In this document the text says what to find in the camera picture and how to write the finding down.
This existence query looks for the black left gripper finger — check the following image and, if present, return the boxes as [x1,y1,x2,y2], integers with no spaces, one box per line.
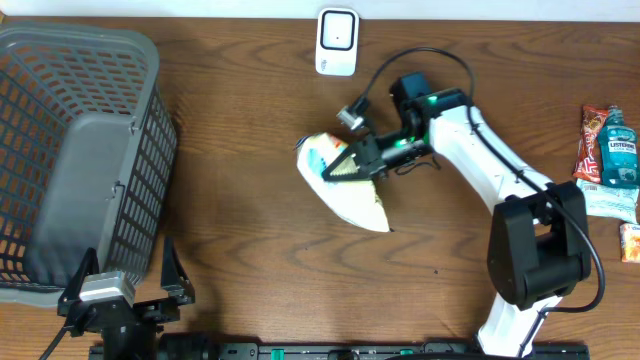
[160,237,193,295]
[58,248,98,305]

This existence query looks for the yellow snack bag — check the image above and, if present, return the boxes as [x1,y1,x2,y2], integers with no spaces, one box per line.
[295,133,391,232]

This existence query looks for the red chocolate bar wrapper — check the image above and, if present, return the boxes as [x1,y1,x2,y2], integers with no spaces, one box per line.
[573,105,608,183]

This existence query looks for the teal mouthwash bottle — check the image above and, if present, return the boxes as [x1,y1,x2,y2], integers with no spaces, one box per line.
[597,105,639,189]

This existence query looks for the white teal wipes pack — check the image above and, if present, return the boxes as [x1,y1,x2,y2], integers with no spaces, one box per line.
[576,179,639,224]

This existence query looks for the orange tissue pack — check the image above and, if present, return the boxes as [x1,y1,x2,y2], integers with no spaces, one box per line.
[620,223,640,263]

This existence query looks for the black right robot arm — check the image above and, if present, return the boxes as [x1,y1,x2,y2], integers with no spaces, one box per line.
[321,72,593,358]

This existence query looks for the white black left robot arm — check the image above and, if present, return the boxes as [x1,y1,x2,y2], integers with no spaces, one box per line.
[41,237,220,359]

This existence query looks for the white barcode scanner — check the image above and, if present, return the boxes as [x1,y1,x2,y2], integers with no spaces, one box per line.
[315,7,360,77]

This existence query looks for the grey plastic basket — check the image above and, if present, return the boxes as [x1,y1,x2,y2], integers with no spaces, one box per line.
[1,23,177,307]

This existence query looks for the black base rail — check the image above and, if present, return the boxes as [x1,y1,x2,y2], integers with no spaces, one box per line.
[214,341,591,360]

